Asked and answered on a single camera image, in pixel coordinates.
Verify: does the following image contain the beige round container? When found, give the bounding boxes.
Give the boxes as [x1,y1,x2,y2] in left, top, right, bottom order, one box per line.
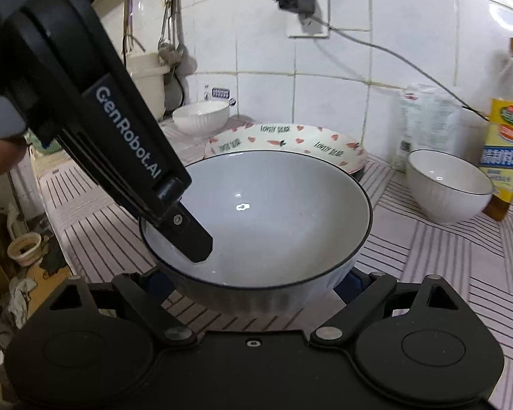
[6,233,44,271]

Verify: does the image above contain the pink rabbit print plate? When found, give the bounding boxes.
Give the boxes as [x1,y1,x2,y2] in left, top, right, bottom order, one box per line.
[204,123,367,177]

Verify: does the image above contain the white wall socket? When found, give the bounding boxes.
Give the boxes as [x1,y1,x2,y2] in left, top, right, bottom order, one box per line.
[287,0,330,39]

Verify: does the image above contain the metal ladle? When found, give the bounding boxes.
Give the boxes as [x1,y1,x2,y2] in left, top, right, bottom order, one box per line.
[156,0,187,68]

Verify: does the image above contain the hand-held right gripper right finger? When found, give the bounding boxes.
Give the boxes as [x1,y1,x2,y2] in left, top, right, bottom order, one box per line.
[310,268,486,345]

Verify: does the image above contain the white rag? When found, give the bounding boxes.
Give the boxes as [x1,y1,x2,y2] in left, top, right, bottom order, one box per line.
[6,277,38,319]

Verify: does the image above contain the striped tablecloth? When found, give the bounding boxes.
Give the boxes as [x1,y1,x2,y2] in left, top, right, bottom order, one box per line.
[38,117,513,410]

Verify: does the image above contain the clear plastic bag of salt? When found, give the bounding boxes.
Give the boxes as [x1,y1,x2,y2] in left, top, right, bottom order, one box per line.
[394,83,463,172]

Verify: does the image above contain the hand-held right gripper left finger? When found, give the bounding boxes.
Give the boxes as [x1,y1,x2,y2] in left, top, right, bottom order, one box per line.
[23,265,198,348]

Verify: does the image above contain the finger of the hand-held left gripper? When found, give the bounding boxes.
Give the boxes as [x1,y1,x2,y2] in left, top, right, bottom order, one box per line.
[154,170,214,263]

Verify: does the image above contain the small white bowl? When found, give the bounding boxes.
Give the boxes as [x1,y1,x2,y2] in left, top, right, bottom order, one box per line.
[139,149,374,315]

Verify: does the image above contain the black power adapter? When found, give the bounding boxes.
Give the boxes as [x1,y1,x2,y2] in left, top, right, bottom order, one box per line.
[276,0,316,18]

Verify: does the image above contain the black adapter cable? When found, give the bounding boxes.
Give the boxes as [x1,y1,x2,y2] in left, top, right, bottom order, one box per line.
[298,12,494,121]

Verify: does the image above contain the white ribbed bowl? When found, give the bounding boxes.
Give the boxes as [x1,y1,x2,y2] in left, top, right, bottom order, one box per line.
[407,149,494,225]
[172,100,232,138]

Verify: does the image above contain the small white wall sticker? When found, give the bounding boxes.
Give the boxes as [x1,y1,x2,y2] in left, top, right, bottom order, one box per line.
[202,85,237,106]

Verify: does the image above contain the white rice cooker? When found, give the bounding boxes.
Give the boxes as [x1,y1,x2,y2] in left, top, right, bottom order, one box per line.
[126,51,172,121]

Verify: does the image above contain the black rice cooker cable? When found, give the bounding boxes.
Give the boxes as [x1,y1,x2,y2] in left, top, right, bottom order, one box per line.
[171,68,186,109]

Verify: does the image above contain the yellow label cooking wine bottle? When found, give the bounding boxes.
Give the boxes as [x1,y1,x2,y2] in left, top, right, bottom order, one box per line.
[481,38,513,223]

